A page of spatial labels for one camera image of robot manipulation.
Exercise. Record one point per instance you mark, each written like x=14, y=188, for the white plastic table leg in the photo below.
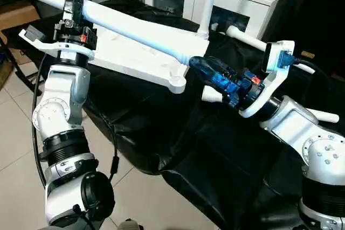
x=207, y=4
x=245, y=39
x=135, y=28
x=211, y=96

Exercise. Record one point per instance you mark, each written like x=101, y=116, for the white plastic table top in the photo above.
x=135, y=60

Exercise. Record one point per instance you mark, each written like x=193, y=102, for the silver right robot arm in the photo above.
x=318, y=154

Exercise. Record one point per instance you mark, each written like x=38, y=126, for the brown cardboard box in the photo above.
x=16, y=14

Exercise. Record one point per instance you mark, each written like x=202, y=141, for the grey metal table leg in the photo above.
x=13, y=60

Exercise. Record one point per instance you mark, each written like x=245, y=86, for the black work surface mat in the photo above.
x=172, y=149

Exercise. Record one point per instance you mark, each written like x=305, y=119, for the dark black cabinet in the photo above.
x=323, y=14

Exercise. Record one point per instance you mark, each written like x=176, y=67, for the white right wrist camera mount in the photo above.
x=269, y=87

